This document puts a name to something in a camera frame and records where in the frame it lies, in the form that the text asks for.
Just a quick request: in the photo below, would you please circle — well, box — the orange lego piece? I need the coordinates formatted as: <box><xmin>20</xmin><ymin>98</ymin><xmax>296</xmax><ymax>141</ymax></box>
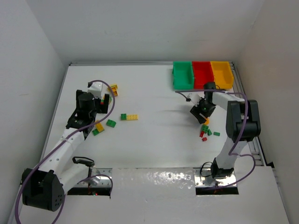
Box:
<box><xmin>204</xmin><ymin>118</ymin><xmax>209</xmax><ymax>125</ymax></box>

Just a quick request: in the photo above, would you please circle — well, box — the green square lego brick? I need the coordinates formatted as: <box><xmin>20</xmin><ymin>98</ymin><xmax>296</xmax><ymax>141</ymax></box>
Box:
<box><xmin>201</xmin><ymin>125</ymin><xmax>209</xmax><ymax>133</ymax></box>

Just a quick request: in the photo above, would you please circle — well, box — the tan lego plate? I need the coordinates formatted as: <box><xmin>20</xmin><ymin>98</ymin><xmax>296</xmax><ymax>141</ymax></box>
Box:
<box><xmin>126</xmin><ymin>114</ymin><xmax>138</xmax><ymax>120</ymax></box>

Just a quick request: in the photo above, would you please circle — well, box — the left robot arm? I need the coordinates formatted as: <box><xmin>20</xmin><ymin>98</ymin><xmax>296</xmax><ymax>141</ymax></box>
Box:
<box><xmin>22</xmin><ymin>90</ymin><xmax>98</xmax><ymax>211</ymax></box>

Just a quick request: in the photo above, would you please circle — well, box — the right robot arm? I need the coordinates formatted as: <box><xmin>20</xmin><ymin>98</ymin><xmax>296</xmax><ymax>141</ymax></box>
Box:
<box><xmin>186</xmin><ymin>82</ymin><xmax>261</xmax><ymax>179</ymax></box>

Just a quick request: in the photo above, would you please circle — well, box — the yellow hollow lego block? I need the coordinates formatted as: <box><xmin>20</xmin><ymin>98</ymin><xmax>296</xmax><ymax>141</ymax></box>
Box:
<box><xmin>112</xmin><ymin>88</ymin><xmax>118</xmax><ymax>97</ymax></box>

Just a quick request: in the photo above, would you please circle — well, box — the yellow long lego brick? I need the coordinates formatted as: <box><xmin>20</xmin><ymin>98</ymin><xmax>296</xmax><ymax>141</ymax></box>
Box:
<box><xmin>95</xmin><ymin>120</ymin><xmax>105</xmax><ymax>133</ymax></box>

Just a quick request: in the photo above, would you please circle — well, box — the yellow arch lego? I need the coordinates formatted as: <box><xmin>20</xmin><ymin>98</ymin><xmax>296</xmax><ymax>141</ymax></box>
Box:
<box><xmin>107</xmin><ymin>84</ymin><xmax>118</xmax><ymax>91</ymax></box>

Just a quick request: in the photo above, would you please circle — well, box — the green lego under yellow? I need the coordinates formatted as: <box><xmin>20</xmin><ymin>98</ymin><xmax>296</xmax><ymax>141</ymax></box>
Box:
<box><xmin>92</xmin><ymin>129</ymin><xmax>100</xmax><ymax>136</ymax></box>

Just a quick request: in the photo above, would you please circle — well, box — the yellow plastic bin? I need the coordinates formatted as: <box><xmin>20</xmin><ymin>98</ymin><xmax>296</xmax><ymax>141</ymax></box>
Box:
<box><xmin>211</xmin><ymin>61</ymin><xmax>234</xmax><ymax>89</ymax></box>

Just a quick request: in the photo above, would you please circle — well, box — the red plastic bin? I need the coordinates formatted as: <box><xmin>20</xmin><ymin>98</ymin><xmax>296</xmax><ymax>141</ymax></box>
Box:
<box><xmin>192</xmin><ymin>61</ymin><xmax>214</xmax><ymax>89</ymax></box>

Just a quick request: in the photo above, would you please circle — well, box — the green plastic bin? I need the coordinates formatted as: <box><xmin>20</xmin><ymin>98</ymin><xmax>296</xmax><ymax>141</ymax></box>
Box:
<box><xmin>172</xmin><ymin>61</ymin><xmax>194</xmax><ymax>90</ymax></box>

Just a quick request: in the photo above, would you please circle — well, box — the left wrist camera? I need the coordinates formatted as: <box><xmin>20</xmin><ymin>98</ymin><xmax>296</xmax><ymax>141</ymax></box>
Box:
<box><xmin>87</xmin><ymin>82</ymin><xmax>102</xmax><ymax>98</ymax></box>

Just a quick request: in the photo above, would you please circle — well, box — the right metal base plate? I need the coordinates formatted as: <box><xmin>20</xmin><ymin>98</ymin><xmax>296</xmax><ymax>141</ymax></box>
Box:
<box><xmin>193</xmin><ymin>168</ymin><xmax>237</xmax><ymax>188</ymax></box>

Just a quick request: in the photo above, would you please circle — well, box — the metal base plate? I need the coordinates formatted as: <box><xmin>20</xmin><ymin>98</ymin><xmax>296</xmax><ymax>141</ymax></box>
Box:
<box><xmin>74</xmin><ymin>168</ymin><xmax>112</xmax><ymax>188</ymax></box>
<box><xmin>193</xmin><ymin>168</ymin><xmax>237</xmax><ymax>188</ymax></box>

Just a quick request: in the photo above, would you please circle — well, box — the aluminium frame rail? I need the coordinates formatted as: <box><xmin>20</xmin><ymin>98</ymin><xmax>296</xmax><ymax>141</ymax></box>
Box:
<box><xmin>230</xmin><ymin>61</ymin><xmax>266</xmax><ymax>167</ymax></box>

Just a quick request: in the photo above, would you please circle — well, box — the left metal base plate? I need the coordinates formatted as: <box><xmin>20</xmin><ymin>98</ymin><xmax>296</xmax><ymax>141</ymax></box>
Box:
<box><xmin>74</xmin><ymin>168</ymin><xmax>112</xmax><ymax>188</ymax></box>

